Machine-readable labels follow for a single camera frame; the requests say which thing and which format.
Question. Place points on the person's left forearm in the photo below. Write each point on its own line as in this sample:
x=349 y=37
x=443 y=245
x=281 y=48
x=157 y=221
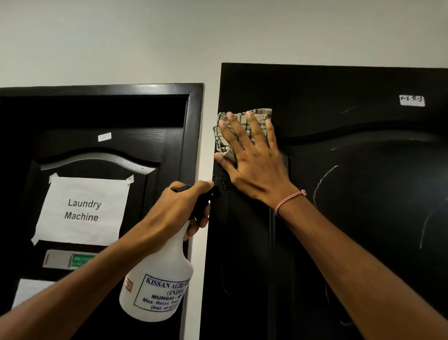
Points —
x=77 y=287

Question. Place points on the black door frame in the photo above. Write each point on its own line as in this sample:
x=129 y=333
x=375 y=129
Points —
x=196 y=115

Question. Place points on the person's right thumb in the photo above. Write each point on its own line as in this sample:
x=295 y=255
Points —
x=225 y=164

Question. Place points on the person's left hand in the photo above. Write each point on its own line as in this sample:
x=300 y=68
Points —
x=175 y=210

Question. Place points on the white paper sheet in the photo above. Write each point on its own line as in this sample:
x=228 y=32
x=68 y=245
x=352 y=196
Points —
x=29 y=290

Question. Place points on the person's right middle finger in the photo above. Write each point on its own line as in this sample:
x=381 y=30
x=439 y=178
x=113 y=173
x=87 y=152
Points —
x=239 y=131

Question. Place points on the person's right hand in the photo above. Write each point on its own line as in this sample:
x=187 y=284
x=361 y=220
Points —
x=257 y=164

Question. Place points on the person's right forearm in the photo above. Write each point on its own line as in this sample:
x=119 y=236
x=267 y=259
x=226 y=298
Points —
x=364 y=269

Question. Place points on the white paper sign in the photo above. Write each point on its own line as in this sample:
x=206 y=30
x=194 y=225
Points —
x=82 y=210

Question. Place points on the checked beige cleaning cloth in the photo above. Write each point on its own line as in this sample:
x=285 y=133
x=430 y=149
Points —
x=229 y=140

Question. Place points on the person's right little finger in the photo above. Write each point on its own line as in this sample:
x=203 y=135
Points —
x=270 y=135

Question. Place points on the small white label sticker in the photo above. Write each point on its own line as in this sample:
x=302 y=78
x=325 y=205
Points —
x=412 y=100
x=104 y=136

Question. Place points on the grey green nameplate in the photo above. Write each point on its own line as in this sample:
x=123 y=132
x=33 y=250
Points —
x=63 y=260

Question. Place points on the black closed door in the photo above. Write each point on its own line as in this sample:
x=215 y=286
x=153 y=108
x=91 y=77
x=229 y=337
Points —
x=87 y=164

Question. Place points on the black open door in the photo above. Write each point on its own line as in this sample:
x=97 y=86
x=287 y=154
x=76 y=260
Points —
x=350 y=210

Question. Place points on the white spray bottle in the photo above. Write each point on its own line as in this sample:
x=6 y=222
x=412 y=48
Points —
x=161 y=276

